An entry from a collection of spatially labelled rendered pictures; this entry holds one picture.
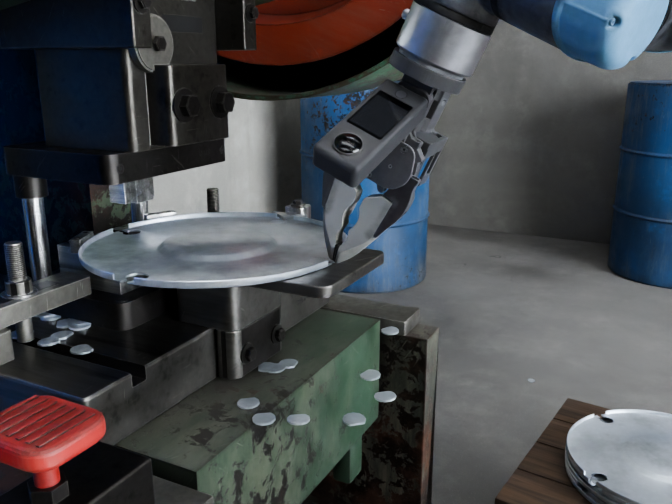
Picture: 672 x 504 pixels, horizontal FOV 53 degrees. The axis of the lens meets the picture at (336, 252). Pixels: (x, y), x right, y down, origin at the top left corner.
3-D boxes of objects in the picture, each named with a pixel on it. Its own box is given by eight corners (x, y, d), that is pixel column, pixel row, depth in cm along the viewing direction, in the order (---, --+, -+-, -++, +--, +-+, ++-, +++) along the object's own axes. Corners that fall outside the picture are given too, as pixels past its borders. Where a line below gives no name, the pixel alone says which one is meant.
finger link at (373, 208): (376, 264, 72) (414, 189, 68) (354, 279, 67) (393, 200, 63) (352, 249, 73) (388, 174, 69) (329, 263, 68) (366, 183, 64)
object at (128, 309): (235, 279, 88) (234, 256, 87) (124, 332, 71) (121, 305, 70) (140, 263, 95) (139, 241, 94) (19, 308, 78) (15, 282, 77)
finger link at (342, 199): (352, 249, 73) (388, 174, 69) (329, 263, 68) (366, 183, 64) (328, 234, 74) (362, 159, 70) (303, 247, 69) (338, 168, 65)
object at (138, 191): (159, 197, 81) (157, 166, 80) (131, 205, 76) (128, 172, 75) (139, 195, 82) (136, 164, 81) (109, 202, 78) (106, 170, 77)
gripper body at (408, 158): (425, 190, 70) (480, 81, 65) (396, 206, 62) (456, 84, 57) (363, 155, 72) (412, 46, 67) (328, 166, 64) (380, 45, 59)
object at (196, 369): (331, 302, 97) (330, 262, 96) (91, 462, 59) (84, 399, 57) (167, 273, 110) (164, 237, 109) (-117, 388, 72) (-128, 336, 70)
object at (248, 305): (385, 360, 77) (387, 246, 74) (327, 416, 65) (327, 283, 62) (207, 323, 88) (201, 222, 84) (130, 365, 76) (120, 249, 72)
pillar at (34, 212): (57, 280, 78) (43, 159, 74) (41, 285, 76) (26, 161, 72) (44, 277, 79) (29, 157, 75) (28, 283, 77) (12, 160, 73)
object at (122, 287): (206, 259, 86) (204, 224, 85) (120, 294, 73) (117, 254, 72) (151, 250, 90) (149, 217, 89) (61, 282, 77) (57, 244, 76)
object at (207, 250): (389, 232, 81) (389, 226, 81) (254, 309, 56) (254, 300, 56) (196, 209, 94) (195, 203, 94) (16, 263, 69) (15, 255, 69)
